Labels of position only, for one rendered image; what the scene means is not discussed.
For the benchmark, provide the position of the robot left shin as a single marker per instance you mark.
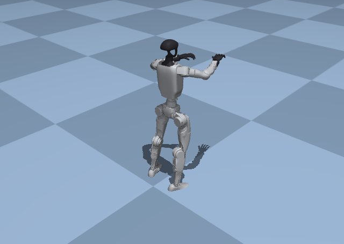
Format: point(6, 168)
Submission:
point(155, 153)

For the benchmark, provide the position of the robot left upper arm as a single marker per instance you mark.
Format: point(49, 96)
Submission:
point(154, 64)

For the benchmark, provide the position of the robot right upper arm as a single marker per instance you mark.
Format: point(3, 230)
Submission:
point(183, 71)

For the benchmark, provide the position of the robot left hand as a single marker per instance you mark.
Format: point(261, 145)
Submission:
point(184, 56)

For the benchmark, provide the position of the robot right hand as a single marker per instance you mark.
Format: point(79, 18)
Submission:
point(218, 57)

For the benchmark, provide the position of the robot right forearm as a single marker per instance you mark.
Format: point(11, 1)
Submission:
point(211, 68)

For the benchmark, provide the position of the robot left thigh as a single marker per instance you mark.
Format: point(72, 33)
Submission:
point(161, 123)

